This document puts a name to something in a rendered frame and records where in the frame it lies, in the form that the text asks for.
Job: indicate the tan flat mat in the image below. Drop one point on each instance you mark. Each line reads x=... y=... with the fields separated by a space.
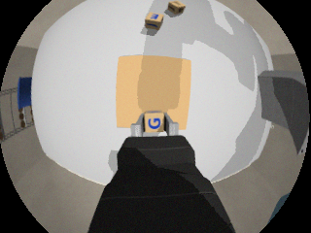
x=152 y=83

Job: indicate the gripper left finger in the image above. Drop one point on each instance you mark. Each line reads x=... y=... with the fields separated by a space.
x=139 y=127

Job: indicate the tan wooden letter block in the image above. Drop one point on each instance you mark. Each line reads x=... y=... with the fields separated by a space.
x=154 y=121
x=176 y=7
x=154 y=21

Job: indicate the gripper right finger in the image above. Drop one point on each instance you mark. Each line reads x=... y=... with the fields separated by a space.
x=170 y=127

